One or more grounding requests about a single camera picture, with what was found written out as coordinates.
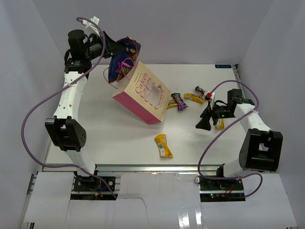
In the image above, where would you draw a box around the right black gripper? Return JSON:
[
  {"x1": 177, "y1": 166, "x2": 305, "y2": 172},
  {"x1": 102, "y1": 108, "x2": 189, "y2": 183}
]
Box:
[{"x1": 196, "y1": 101, "x2": 236, "y2": 131}]

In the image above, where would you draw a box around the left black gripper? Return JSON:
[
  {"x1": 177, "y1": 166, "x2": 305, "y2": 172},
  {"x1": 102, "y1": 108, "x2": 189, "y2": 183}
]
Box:
[{"x1": 84, "y1": 31, "x2": 126, "y2": 61}]

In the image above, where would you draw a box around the purple snack chip bag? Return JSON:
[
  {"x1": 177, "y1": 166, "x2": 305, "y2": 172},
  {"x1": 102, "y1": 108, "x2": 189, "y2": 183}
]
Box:
[{"x1": 108, "y1": 36, "x2": 141, "y2": 83}]

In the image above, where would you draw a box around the yellow m&m packet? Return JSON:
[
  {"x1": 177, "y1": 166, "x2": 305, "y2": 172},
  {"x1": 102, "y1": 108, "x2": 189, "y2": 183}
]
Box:
[
  {"x1": 166, "y1": 99, "x2": 178, "y2": 109},
  {"x1": 184, "y1": 93, "x2": 205, "y2": 104}
]

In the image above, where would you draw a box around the pink paper gift bag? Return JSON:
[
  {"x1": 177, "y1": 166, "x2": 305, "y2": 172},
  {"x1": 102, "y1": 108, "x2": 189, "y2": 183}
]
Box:
[{"x1": 112, "y1": 61, "x2": 171, "y2": 125}]

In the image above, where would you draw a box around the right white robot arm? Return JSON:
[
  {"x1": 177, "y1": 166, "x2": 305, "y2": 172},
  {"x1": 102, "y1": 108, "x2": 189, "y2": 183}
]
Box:
[{"x1": 195, "y1": 89, "x2": 283, "y2": 190}]

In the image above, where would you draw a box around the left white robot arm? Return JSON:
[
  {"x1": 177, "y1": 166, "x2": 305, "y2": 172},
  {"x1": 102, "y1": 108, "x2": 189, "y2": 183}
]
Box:
[{"x1": 45, "y1": 30, "x2": 124, "y2": 173}]

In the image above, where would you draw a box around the yellow packet under gripper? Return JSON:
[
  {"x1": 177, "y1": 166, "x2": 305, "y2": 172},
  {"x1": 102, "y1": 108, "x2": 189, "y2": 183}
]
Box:
[{"x1": 215, "y1": 119, "x2": 224, "y2": 130}]

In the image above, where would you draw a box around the purple candy packet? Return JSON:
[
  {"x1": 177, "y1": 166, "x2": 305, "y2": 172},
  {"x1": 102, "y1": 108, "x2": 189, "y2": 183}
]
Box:
[{"x1": 171, "y1": 93, "x2": 188, "y2": 111}]

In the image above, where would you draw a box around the brown snickers bar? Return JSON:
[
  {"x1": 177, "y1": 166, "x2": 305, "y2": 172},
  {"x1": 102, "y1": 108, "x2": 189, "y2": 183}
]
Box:
[{"x1": 195, "y1": 86, "x2": 205, "y2": 94}]

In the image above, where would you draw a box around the yellow candy packet front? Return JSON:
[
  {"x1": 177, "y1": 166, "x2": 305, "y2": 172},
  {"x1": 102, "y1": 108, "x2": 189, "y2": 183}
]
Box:
[{"x1": 154, "y1": 134, "x2": 173, "y2": 158}]

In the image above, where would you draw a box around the blue label sticker right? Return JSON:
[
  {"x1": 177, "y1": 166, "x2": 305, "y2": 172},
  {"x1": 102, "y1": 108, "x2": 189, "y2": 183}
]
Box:
[{"x1": 215, "y1": 64, "x2": 232, "y2": 69}]

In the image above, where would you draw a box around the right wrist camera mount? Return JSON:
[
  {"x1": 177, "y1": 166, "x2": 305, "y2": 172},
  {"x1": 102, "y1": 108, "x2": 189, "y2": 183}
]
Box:
[{"x1": 204, "y1": 91, "x2": 215, "y2": 104}]

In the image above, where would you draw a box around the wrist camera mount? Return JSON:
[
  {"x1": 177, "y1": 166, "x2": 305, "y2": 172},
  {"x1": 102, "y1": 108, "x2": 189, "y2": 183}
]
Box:
[
  {"x1": 204, "y1": 91, "x2": 215, "y2": 104},
  {"x1": 82, "y1": 16, "x2": 102, "y2": 36}
]

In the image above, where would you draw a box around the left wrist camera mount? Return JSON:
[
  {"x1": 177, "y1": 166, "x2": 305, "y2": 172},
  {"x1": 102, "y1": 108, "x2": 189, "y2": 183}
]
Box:
[{"x1": 82, "y1": 16, "x2": 102, "y2": 36}]

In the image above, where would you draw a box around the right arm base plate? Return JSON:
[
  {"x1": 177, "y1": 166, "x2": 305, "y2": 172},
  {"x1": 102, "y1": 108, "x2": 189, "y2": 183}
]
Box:
[{"x1": 195, "y1": 176, "x2": 244, "y2": 192}]

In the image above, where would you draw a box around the aluminium front rail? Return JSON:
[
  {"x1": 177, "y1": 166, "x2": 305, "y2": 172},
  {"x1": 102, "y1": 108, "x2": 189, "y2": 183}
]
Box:
[{"x1": 43, "y1": 164, "x2": 220, "y2": 175}]

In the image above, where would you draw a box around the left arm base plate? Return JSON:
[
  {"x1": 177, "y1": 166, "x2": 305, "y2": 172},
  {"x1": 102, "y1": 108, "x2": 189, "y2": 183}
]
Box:
[{"x1": 73, "y1": 177, "x2": 116, "y2": 192}]

